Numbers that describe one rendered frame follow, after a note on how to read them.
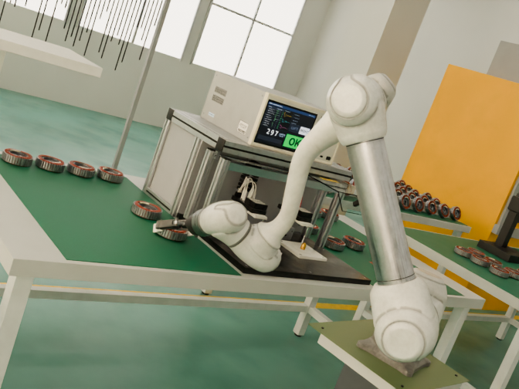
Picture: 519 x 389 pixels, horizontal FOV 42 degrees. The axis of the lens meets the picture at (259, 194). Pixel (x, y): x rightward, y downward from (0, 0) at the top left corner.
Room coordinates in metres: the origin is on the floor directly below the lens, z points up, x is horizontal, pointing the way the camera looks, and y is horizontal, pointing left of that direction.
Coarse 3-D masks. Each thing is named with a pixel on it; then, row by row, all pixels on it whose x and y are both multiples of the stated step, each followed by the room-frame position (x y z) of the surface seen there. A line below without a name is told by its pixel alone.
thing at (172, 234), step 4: (160, 232) 2.19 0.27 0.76; (164, 232) 2.19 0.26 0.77; (168, 232) 2.19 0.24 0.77; (172, 232) 2.18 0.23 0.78; (176, 232) 2.19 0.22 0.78; (180, 232) 2.20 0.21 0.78; (184, 232) 2.22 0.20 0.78; (164, 236) 2.19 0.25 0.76; (168, 236) 2.18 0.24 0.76; (172, 236) 2.19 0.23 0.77; (176, 236) 2.19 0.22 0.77; (180, 236) 2.20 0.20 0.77; (184, 236) 2.22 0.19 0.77; (172, 240) 2.19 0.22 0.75; (176, 240) 2.19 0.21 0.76; (180, 240) 2.20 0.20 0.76; (184, 240) 2.23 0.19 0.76
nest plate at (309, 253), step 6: (282, 240) 2.60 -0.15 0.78; (288, 246) 2.54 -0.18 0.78; (294, 246) 2.58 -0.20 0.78; (306, 246) 2.64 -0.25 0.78; (294, 252) 2.50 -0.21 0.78; (300, 252) 2.52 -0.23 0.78; (306, 252) 2.55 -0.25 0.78; (312, 252) 2.58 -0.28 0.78; (300, 258) 2.48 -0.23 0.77; (306, 258) 2.50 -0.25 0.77; (312, 258) 2.52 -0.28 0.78; (318, 258) 2.54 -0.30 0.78; (324, 258) 2.57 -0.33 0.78
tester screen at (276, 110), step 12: (276, 108) 2.51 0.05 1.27; (288, 108) 2.54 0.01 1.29; (264, 120) 2.49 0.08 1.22; (276, 120) 2.52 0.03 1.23; (288, 120) 2.56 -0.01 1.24; (300, 120) 2.60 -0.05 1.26; (312, 120) 2.63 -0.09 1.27; (264, 132) 2.50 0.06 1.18; (288, 132) 2.57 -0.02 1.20; (276, 144) 2.55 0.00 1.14
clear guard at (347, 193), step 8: (312, 176) 2.62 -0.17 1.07; (320, 176) 2.69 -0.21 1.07; (328, 184) 2.55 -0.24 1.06; (336, 184) 2.63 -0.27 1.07; (344, 184) 2.71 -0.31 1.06; (344, 192) 2.51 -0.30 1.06; (352, 192) 2.58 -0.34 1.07; (344, 200) 2.48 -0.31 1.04; (352, 200) 2.52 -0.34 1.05; (344, 208) 2.46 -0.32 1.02; (352, 208) 2.49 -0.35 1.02; (360, 208) 2.52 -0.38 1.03
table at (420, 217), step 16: (352, 176) 4.88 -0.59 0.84; (400, 192) 5.02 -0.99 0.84; (416, 192) 5.37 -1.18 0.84; (400, 208) 4.81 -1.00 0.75; (416, 208) 4.88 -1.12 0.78; (432, 208) 5.04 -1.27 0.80; (448, 208) 5.15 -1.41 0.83; (432, 224) 4.90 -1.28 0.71; (448, 224) 5.02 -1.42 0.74; (464, 224) 5.24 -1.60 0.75
